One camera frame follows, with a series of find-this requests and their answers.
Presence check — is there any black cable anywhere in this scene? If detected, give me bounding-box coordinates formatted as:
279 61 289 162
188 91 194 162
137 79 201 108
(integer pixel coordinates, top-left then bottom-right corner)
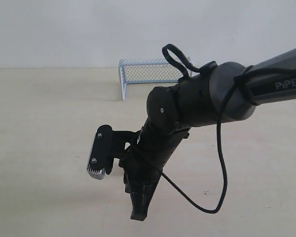
128 44 257 213

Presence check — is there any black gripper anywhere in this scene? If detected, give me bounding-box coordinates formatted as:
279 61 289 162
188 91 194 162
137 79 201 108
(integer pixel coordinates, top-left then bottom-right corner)
118 118 189 213

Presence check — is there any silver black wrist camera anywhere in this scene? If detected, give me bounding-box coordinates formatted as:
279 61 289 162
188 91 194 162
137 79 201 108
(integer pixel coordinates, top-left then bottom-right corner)
86 124 135 180

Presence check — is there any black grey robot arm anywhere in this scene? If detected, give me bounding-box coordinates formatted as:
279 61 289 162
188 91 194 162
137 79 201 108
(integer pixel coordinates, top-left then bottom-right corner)
121 44 296 221

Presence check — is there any white miniature goal with net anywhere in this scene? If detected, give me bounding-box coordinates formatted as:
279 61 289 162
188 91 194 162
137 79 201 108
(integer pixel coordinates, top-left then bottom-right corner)
118 58 182 100

